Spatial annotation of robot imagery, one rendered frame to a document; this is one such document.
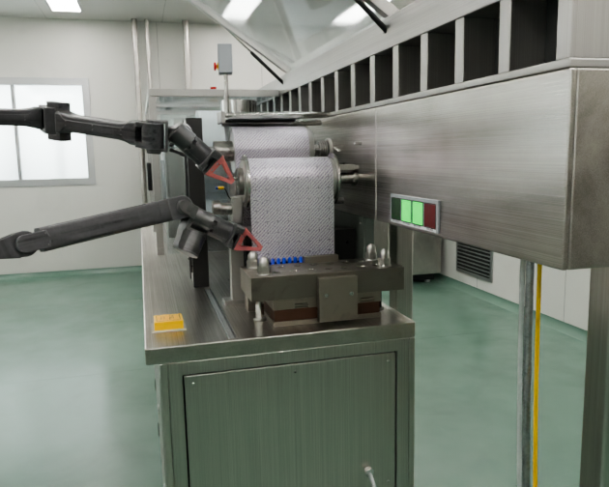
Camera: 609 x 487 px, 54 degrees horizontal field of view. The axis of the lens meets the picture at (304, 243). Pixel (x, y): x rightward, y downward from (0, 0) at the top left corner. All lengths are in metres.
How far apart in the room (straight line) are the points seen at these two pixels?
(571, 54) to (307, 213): 0.89
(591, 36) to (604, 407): 0.63
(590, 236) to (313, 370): 0.75
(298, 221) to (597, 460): 0.91
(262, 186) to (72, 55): 5.77
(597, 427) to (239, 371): 0.76
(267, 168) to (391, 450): 0.81
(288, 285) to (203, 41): 6.00
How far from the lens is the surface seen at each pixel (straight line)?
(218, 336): 1.45
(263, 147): 1.87
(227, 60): 2.22
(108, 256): 7.26
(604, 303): 1.17
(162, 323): 1.52
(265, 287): 1.46
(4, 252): 1.43
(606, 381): 1.20
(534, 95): 1.04
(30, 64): 7.30
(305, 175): 1.65
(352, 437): 1.59
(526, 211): 1.05
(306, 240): 1.67
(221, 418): 1.48
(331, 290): 1.48
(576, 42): 1.00
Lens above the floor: 1.33
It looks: 9 degrees down
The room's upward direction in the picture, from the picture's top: 1 degrees counter-clockwise
